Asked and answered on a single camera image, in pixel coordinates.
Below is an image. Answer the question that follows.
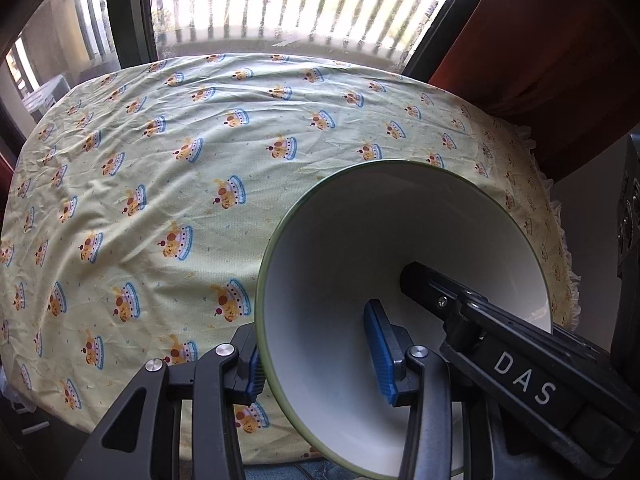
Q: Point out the floral bowl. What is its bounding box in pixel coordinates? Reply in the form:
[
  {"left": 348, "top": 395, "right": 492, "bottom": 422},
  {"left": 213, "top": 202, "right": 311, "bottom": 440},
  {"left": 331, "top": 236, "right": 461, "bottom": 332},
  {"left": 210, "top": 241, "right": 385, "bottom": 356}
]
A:
[{"left": 255, "top": 160, "right": 552, "bottom": 479}]

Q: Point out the yellow patterned tablecloth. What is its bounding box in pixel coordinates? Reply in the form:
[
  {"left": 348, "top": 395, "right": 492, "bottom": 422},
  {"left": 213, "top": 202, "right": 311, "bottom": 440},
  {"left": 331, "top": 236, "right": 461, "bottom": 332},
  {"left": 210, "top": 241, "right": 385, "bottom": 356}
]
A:
[{"left": 0, "top": 52, "right": 584, "bottom": 465}]

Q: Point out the white plastic crate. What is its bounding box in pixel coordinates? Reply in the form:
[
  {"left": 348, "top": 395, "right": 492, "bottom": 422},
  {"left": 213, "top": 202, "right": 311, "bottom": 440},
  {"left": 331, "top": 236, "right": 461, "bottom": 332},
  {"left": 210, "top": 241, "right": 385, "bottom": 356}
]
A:
[{"left": 22, "top": 75, "right": 70, "bottom": 122}]

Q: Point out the red curtain right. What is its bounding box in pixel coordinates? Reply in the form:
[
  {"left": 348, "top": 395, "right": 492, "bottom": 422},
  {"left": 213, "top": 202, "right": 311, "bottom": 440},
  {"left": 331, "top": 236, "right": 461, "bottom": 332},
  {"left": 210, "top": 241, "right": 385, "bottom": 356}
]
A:
[{"left": 430, "top": 0, "right": 639, "bottom": 180}]

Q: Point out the balcony railing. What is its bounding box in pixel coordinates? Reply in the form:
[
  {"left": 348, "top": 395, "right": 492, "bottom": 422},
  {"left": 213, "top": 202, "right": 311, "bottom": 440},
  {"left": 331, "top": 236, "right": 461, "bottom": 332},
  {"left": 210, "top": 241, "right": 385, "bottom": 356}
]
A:
[{"left": 4, "top": 0, "right": 457, "bottom": 91}]

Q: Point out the black window frame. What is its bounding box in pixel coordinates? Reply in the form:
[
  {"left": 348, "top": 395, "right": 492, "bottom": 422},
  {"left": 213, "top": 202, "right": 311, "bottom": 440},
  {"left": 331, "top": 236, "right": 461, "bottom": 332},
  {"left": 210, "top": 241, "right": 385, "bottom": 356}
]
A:
[{"left": 0, "top": 0, "right": 497, "bottom": 131}]

